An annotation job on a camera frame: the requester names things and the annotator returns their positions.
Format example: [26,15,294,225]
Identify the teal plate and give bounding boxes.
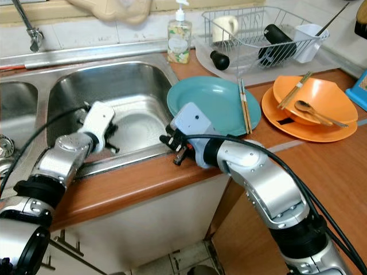
[166,75,262,138]

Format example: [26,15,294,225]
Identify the stainless steel double sink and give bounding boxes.
[0,54,207,197]

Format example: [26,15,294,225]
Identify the wooden chopstick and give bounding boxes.
[237,80,249,135]
[282,70,314,111]
[278,72,309,110]
[241,78,254,133]

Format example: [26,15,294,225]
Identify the white cabinet door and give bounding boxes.
[50,172,233,275]

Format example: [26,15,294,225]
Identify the clear plastic drain tray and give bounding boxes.
[194,34,359,81]

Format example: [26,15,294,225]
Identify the floral soap pump bottle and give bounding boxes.
[167,0,193,65]

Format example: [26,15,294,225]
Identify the metal sink strainer plug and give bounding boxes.
[0,134,15,159]

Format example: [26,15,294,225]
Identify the brown wooden cabinet door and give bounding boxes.
[208,176,311,275]

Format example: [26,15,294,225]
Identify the orange plate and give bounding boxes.
[261,85,358,143]

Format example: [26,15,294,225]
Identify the wooden spoon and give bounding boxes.
[294,100,349,128]

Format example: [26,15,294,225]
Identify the cream mug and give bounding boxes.
[212,15,240,44]

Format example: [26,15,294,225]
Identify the metal faucet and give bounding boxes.
[11,0,45,53]

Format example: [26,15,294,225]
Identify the black bottle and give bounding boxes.
[257,23,298,67]

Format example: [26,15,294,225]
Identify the beige plastic cutting board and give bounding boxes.
[67,0,153,26]

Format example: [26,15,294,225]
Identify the white plastic utensil holder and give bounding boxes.
[292,22,326,63]

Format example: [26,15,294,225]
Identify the blue box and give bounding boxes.
[348,69,367,111]

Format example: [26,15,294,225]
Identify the dark brown round object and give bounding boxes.
[354,14,367,40]

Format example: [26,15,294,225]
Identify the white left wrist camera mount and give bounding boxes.
[77,101,117,151]

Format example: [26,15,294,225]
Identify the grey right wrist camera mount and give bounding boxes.
[169,101,212,142]

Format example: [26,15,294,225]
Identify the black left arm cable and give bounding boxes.
[0,105,91,193]

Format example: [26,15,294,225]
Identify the metal cabinet handle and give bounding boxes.
[54,229,84,257]

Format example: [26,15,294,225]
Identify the wire dish rack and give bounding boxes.
[201,5,331,70]

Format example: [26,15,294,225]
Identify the dark long utensil handle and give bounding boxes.
[315,1,351,37]

